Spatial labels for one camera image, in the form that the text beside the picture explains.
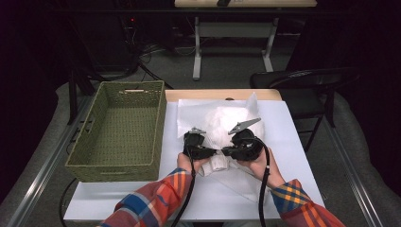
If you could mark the person's left hand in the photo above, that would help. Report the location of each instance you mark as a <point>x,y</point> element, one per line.
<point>187,164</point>

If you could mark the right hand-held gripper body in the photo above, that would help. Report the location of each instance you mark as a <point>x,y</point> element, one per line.
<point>247,146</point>

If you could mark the person's right hand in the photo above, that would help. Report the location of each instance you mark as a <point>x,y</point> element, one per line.
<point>268,170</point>

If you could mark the green woven basket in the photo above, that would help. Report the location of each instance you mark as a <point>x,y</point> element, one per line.
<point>126,126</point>

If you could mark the black cabinet with red light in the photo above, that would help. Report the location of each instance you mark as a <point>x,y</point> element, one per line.
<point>104,41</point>

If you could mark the white cloth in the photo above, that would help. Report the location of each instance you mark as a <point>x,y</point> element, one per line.
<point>195,113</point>
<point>217,165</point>

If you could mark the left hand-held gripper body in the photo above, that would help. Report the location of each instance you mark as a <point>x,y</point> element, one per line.
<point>194,143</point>

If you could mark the small black device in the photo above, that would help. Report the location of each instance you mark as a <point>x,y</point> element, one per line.
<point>223,2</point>

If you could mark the black folding chair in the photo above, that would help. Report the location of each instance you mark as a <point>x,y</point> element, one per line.
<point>302,101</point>

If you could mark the wooden desk with white legs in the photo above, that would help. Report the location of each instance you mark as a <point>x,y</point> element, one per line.
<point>233,30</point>

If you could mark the black metal stand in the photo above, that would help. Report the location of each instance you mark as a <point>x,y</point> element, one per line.
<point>73,94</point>

